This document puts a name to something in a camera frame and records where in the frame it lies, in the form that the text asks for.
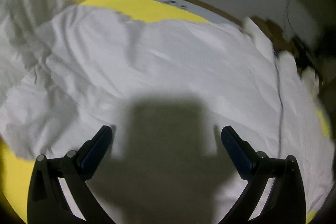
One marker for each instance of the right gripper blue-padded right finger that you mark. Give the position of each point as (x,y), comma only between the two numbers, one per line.
(286,201)

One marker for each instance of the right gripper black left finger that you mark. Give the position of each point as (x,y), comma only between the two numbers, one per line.
(46,202)

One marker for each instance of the white puffy jacket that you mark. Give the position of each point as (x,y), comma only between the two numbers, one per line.
(157,61)

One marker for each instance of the yellow cloth mat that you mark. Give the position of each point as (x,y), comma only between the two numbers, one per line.
(147,8)

